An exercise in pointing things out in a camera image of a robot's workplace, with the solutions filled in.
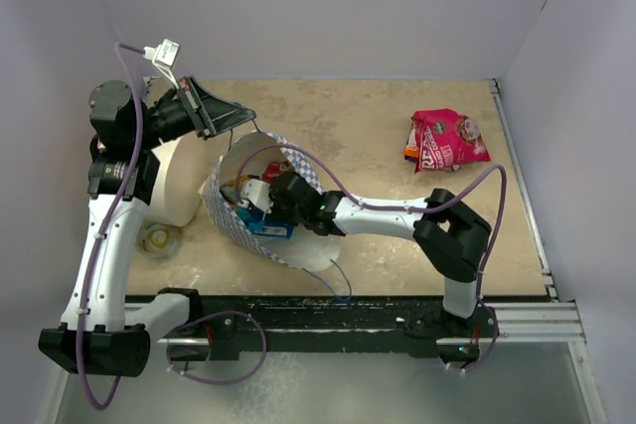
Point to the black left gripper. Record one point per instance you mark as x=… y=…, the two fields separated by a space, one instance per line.
x=211 y=115

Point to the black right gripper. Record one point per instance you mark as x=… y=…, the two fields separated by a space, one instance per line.
x=275 y=212

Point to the blue checkered paper bag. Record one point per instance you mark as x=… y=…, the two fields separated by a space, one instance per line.
x=245 y=159

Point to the orange snack packet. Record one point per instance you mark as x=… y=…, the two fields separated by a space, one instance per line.
x=410 y=150

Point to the pink snack packet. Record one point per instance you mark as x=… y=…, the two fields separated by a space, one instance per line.
x=447 y=140

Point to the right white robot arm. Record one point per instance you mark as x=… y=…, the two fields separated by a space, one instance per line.
x=453 y=237

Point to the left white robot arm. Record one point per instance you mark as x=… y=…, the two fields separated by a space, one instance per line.
x=95 y=335

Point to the small blue snack packet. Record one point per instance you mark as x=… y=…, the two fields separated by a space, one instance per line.
x=259 y=224

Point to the small red candy packet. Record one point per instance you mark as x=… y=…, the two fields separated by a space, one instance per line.
x=274 y=169

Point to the white round container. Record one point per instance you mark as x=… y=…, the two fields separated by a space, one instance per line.
x=183 y=168

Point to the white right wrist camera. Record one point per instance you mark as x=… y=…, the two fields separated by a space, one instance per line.
x=255 y=193

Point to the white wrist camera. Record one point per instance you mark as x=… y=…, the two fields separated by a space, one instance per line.
x=255 y=193
x=163 y=58

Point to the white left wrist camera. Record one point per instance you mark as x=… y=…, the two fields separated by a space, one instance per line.
x=163 y=58

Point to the aluminium frame rail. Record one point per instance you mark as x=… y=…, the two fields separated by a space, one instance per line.
x=517 y=322

